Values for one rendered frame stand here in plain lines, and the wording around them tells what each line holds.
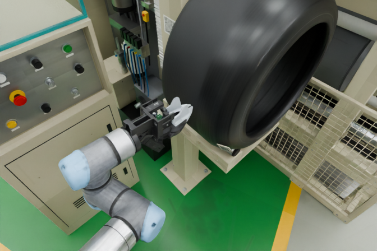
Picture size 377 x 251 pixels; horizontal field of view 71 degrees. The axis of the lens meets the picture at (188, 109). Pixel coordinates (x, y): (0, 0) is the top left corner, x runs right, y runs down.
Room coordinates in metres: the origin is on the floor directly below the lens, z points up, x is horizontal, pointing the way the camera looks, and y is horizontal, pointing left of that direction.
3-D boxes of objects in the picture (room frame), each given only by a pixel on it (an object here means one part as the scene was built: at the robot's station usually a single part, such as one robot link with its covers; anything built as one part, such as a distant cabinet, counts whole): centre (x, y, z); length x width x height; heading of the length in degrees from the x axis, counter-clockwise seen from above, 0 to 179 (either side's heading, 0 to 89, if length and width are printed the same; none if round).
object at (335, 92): (0.83, -0.57, 0.65); 0.90 x 0.02 x 0.70; 43
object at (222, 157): (0.68, -0.06, 0.84); 0.36 x 0.09 x 0.06; 43
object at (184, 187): (0.94, 0.02, 0.01); 0.27 x 0.27 x 0.02; 43
